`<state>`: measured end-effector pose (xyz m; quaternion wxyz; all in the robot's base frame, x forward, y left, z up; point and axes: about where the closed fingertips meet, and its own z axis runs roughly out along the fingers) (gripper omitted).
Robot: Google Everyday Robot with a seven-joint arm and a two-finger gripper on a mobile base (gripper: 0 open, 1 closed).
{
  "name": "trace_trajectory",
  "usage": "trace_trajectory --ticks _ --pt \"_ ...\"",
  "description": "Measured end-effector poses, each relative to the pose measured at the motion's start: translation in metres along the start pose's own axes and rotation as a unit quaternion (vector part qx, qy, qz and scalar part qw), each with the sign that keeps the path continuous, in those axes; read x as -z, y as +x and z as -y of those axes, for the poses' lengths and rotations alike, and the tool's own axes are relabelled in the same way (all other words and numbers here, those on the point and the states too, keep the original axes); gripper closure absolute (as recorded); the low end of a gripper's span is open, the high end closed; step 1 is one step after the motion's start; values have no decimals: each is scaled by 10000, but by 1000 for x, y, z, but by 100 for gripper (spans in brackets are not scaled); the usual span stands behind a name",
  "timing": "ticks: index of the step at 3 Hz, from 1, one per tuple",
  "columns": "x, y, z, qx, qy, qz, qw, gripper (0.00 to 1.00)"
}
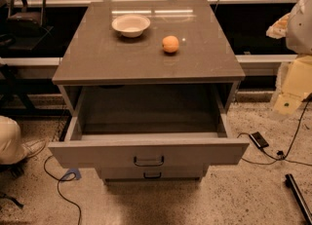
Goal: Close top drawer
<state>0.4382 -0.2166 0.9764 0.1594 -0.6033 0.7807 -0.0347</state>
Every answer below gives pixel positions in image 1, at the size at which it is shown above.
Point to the grey drawer cabinet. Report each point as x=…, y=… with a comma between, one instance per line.
x=99, y=56

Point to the grey drawer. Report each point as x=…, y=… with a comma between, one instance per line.
x=111, y=174
x=151, y=126

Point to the black phone on floor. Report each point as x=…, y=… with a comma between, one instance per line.
x=258, y=140

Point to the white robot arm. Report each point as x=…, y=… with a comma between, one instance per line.
x=296, y=27

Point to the white paper bowl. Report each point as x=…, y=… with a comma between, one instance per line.
x=131, y=26

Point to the grey top drawer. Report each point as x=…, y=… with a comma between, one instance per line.
x=151, y=126

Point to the black bar on floor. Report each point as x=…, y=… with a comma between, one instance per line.
x=290, y=183

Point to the orange fruit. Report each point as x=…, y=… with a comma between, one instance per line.
x=170, y=44

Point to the person's beige trouser leg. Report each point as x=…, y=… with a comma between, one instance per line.
x=11, y=150

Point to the grey bottom drawer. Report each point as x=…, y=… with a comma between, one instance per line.
x=111, y=174

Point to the white sneaker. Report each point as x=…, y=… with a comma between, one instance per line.
x=33, y=148

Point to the black chair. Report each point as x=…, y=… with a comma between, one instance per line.
x=25, y=28

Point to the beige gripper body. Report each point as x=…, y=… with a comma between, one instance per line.
x=300, y=29

